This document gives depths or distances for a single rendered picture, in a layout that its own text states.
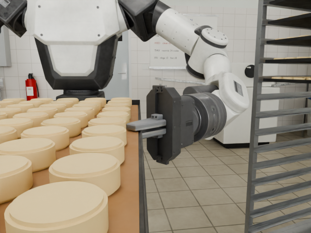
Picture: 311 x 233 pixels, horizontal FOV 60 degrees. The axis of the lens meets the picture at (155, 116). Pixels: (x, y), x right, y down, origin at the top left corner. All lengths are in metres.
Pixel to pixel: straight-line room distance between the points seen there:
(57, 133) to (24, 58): 4.27
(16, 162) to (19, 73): 4.38
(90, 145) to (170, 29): 0.64
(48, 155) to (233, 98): 0.38
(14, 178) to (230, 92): 0.43
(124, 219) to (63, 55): 0.73
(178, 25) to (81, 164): 0.68
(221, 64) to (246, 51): 4.21
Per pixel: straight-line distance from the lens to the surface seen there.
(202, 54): 0.77
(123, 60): 4.40
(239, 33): 4.87
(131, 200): 0.19
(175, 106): 0.41
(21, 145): 0.27
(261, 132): 1.50
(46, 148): 0.26
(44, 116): 0.43
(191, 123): 0.45
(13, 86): 4.63
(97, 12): 0.85
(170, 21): 0.85
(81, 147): 0.24
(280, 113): 1.58
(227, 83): 0.57
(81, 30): 0.85
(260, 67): 1.45
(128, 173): 0.23
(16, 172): 0.21
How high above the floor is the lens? 1.09
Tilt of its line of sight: 10 degrees down
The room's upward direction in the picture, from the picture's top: straight up
